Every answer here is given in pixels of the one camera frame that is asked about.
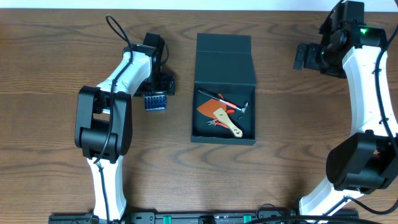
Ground blue precision screwdriver set case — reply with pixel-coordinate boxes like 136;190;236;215
144;93;167;111

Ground orange scraper wooden handle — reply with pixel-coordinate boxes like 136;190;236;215
197;94;243;138

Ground black gift box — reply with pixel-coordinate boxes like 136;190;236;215
191;33;257;146

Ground small hammer red black handle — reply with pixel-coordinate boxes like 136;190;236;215
197;89;249;118

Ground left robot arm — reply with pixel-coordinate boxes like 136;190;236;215
75;32;175;223

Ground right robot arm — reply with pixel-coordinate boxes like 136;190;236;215
294;1;397;223

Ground red handled pliers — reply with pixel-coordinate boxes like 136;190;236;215
206;108;234;129

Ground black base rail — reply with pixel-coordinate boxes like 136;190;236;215
48;204;360;224

